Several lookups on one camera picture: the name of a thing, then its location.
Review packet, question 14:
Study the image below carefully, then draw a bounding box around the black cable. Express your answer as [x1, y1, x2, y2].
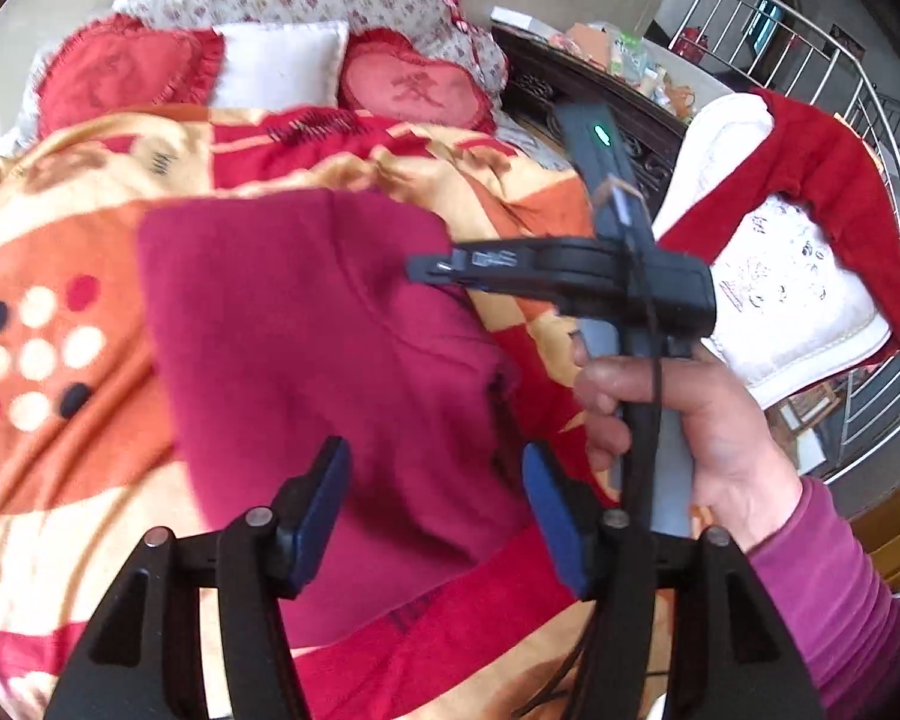
[510, 600, 593, 720]

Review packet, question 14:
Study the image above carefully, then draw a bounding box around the person's right hand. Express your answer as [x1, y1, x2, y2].
[570, 330, 803, 552]

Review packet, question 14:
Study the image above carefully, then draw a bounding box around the red knit sweater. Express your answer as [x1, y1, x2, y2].
[656, 86, 900, 350]

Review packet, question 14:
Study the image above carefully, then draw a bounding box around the person's right forearm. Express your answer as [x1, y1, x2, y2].
[746, 476, 900, 720]

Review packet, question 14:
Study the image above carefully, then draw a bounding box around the white pillow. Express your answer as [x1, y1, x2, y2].
[211, 19, 350, 110]

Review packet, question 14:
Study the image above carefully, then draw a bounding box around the white printed garment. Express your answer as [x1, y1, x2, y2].
[652, 94, 893, 406]

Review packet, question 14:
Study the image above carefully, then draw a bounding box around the dark carved wooden headboard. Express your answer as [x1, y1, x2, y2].
[491, 22, 691, 203]

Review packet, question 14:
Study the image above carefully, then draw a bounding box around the maroon fleece garment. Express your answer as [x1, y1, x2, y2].
[136, 189, 582, 650]

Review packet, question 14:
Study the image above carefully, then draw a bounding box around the brown cardboard box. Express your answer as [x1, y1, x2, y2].
[847, 491, 900, 593]

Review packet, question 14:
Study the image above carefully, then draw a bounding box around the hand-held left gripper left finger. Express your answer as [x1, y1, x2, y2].
[45, 435, 353, 720]

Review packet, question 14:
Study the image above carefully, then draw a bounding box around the red orange printed blanket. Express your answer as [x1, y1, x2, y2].
[0, 106, 691, 720]

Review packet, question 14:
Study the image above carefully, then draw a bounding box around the pile of assorted packets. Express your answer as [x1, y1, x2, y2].
[555, 19, 698, 121]

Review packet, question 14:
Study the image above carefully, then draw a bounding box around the red heart pillow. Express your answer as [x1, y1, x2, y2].
[337, 28, 500, 134]
[34, 13, 226, 134]

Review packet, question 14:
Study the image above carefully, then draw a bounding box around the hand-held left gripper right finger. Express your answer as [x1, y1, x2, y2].
[521, 442, 826, 720]

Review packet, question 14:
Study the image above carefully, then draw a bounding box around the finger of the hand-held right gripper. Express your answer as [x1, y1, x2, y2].
[406, 238, 567, 297]

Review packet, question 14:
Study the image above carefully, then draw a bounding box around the stainless steel railing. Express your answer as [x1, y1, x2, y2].
[671, 0, 900, 488]

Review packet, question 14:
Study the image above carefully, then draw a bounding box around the white flat box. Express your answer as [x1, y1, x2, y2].
[491, 6, 565, 35]

